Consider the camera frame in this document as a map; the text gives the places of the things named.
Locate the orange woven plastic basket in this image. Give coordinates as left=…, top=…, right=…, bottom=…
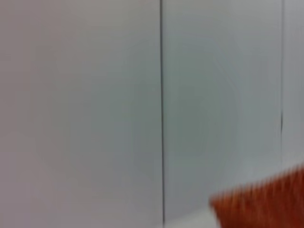
left=209, top=162, right=304, bottom=228

